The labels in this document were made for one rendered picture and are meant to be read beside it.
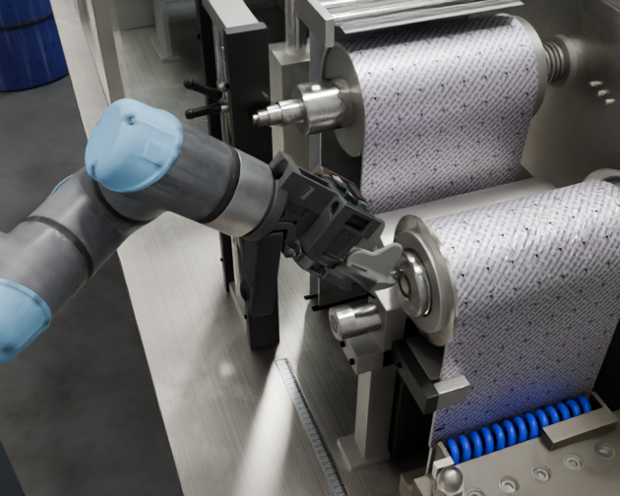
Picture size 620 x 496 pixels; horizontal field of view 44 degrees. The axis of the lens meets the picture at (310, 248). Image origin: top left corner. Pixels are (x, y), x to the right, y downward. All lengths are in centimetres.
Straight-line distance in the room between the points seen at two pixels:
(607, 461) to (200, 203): 60
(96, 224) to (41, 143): 287
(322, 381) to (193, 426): 21
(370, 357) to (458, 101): 33
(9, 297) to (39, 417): 179
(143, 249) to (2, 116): 242
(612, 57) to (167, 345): 78
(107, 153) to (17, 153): 289
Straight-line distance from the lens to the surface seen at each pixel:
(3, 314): 62
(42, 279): 64
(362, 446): 109
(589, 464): 101
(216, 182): 65
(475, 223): 83
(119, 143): 62
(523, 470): 98
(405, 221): 85
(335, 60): 99
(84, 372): 248
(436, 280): 79
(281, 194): 69
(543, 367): 97
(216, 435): 114
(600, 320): 96
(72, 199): 69
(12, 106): 387
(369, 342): 93
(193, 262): 140
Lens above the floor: 182
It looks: 41 degrees down
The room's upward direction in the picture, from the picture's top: straight up
